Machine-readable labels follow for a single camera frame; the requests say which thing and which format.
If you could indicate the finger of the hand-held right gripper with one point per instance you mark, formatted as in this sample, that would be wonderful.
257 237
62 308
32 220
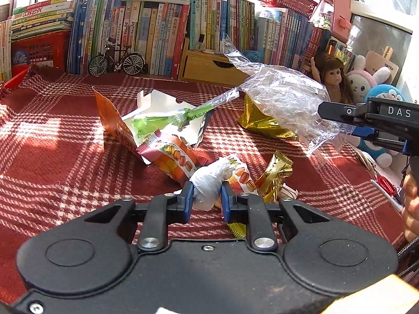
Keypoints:
340 112
363 132

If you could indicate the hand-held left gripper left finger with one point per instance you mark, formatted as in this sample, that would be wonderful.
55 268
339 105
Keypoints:
187 201

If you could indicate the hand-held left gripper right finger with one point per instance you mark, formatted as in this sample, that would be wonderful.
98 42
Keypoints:
226 202

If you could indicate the white tissue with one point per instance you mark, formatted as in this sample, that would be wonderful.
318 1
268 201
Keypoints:
208 183

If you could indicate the large macaron print wrapper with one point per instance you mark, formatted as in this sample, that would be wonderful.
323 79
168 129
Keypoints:
173 157

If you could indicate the gold candy wrapper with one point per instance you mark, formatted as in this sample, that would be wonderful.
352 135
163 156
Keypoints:
273 173

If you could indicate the clear plastic bag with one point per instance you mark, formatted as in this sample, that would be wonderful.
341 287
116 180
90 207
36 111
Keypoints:
281 91

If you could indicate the gold foil bag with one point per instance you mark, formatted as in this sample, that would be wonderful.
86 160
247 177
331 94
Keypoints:
262 127

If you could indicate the green clear plastic wrapper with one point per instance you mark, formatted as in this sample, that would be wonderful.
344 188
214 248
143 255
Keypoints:
154 122

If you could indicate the orange and white paper carton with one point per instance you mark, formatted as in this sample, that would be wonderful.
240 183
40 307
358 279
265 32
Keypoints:
111 117

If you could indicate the person's right hand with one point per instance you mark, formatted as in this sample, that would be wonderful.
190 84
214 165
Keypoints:
411 202

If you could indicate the blue cat plush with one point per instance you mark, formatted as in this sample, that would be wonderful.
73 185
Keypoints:
388 93

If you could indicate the white rabbit plush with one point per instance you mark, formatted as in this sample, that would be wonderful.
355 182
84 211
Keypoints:
360 86

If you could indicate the brown haired doll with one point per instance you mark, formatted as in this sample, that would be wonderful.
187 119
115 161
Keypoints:
334 75

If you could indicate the brown card with wooden clip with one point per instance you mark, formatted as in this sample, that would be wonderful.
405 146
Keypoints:
379 62

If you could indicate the red scissors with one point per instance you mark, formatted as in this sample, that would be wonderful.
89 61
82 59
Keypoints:
388 184

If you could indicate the white pen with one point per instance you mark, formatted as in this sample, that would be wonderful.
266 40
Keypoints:
388 198

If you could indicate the pink clear plastic case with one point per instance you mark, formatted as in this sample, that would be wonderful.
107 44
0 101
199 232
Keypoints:
340 6

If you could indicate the red plaid blanket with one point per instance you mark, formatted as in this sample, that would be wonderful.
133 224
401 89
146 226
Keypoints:
65 170

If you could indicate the wooden drawer box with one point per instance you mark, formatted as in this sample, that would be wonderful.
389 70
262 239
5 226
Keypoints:
209 68

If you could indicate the miniature bicycle model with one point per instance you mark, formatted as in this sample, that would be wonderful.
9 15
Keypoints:
115 66

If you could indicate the row of upright books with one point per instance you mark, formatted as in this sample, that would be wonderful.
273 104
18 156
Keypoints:
157 32

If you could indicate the red plastic crate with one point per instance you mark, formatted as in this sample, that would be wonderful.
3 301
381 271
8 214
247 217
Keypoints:
42 50

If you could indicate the stack of flat books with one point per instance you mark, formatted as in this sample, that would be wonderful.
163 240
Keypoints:
42 14

